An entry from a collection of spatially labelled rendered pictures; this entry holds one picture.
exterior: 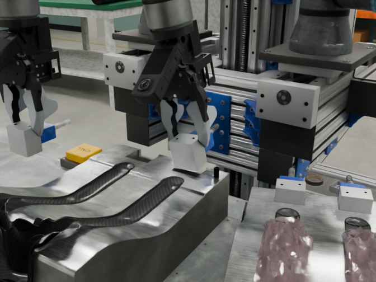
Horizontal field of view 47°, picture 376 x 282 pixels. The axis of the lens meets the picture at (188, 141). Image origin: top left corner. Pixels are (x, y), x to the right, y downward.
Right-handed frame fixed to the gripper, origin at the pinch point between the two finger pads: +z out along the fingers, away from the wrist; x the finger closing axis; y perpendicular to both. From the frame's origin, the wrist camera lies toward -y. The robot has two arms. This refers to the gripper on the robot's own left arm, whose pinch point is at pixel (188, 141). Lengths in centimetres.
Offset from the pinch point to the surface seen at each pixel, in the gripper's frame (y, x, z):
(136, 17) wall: 518, 442, 72
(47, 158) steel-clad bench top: 0.2, 43.1, 8.7
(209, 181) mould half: -3.2, -5.1, 5.8
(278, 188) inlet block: 2.1, -15.3, 9.0
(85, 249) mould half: -31.6, -6.0, -2.7
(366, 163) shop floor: 204, 14, 124
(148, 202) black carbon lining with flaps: -13.1, 0.6, 4.6
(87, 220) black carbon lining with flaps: -24.9, 1.2, -0.4
